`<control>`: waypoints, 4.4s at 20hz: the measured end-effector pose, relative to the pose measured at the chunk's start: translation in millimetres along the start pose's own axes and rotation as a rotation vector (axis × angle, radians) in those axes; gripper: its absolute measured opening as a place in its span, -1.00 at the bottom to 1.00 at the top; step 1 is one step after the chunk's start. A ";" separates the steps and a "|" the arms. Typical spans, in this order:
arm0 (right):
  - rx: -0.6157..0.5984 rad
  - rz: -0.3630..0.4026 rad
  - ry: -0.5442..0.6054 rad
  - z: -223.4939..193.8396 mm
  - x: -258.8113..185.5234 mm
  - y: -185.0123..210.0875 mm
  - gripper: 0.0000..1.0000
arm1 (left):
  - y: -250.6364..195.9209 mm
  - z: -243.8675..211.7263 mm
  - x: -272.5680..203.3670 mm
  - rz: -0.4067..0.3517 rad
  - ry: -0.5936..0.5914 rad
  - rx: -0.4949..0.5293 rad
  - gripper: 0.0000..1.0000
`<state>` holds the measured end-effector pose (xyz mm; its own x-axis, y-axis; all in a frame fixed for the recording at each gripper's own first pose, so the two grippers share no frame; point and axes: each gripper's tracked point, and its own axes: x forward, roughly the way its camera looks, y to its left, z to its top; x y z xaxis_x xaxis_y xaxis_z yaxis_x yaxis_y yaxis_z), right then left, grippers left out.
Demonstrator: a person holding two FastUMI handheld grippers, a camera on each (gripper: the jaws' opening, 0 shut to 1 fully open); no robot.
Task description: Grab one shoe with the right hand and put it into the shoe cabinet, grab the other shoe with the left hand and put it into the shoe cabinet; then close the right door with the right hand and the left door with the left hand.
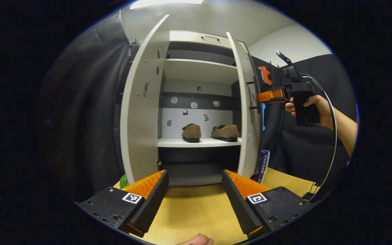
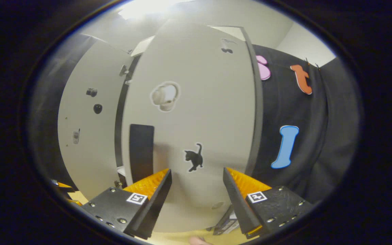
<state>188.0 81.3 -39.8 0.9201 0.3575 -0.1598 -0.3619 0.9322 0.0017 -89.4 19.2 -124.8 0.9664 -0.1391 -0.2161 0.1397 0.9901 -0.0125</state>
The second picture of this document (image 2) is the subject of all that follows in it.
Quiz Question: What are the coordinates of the black right door handle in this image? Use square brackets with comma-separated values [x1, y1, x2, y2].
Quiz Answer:
[130, 124, 154, 184]

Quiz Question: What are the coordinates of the white shoe cabinet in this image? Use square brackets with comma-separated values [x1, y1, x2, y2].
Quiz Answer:
[114, 26, 264, 191]

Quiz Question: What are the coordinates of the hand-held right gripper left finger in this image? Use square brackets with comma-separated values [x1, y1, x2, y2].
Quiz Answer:
[82, 168, 173, 240]

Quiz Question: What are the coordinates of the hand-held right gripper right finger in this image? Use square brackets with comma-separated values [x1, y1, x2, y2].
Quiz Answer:
[223, 167, 314, 239]

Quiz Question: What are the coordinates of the white cabinet door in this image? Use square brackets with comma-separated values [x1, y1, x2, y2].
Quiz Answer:
[58, 41, 135, 201]
[121, 20, 256, 233]

